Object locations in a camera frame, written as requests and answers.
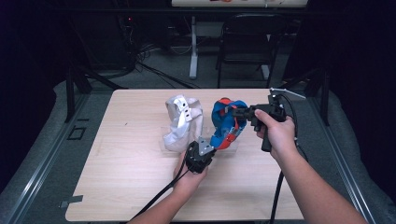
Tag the aluminium floor rail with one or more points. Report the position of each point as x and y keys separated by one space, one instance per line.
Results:
x=342 y=161
x=40 y=169

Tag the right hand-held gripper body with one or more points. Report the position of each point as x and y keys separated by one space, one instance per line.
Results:
x=271 y=110

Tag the dark equipment with red light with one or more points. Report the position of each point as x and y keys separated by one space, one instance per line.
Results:
x=129 y=19

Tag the white desk leg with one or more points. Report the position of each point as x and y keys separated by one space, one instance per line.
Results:
x=193 y=46

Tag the person's left hand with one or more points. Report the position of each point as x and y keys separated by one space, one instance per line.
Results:
x=190 y=179

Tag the blue and orange cap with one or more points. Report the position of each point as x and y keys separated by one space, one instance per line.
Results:
x=224 y=124

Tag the light background desk top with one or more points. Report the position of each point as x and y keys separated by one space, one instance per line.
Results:
x=239 y=3

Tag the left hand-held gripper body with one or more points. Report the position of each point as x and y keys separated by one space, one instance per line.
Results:
x=199 y=157

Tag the grey tape piece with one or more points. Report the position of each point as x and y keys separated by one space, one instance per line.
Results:
x=71 y=200

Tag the white cap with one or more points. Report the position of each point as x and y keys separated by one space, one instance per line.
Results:
x=180 y=137

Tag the black metal stand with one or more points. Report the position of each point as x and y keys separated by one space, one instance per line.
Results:
x=74 y=90
x=320 y=90

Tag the person's right hand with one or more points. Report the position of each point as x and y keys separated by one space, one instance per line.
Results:
x=278 y=135

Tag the black folding chair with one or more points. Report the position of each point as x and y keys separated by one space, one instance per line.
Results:
x=249 y=46

